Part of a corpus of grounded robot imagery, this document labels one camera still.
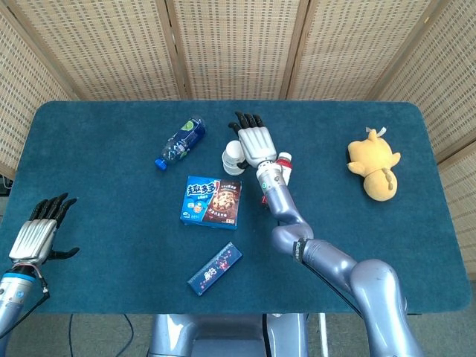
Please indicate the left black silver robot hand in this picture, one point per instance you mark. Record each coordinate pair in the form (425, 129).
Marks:
(31, 238)

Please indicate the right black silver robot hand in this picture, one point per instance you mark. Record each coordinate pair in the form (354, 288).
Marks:
(256, 143)

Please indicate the white paper cup blue print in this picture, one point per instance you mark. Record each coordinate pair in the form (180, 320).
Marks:
(232, 148)

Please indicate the red juice bottle white cap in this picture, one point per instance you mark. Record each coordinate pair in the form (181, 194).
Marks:
(285, 160)

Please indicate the blue clear plastic bottle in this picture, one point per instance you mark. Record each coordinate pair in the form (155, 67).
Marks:
(182, 143)

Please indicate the blue brown cookie box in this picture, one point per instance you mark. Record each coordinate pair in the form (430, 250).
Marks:
(208, 201)

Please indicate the teal table cloth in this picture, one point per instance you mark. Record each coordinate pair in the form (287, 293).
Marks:
(93, 167)

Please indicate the woven bamboo folding screen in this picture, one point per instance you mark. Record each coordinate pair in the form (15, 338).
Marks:
(238, 44)

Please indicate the yellow plush toy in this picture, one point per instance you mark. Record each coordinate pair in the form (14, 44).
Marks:
(372, 160)

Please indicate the long dark blue box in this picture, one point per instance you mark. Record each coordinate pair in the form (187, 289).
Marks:
(215, 267)

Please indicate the grey robot torso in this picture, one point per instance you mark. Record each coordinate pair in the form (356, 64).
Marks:
(223, 334)

